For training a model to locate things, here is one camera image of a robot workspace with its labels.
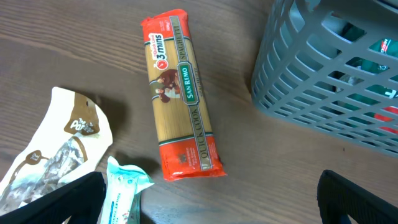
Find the grey plastic basket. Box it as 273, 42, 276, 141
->
251, 0, 397, 157

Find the green Nescafe coffee bag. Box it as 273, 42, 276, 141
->
334, 23, 398, 136

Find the light blue snack bar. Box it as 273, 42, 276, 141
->
100, 156, 154, 224

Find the San Remo spaghetti packet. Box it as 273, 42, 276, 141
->
141, 9, 226, 181

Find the white brown snack bag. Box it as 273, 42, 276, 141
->
1, 87, 113, 215

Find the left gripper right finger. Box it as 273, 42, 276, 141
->
317, 170, 397, 224

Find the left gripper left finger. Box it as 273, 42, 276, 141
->
1, 172, 106, 224

